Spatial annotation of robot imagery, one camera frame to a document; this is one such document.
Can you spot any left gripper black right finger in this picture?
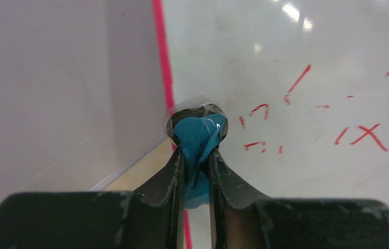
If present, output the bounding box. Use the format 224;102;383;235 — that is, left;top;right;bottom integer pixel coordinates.
209;149;389;248

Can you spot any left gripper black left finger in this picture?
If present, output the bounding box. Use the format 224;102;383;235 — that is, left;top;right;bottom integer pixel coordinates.
0;149;185;248

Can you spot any blue whiteboard eraser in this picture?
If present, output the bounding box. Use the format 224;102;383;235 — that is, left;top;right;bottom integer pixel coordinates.
166;103;228;210

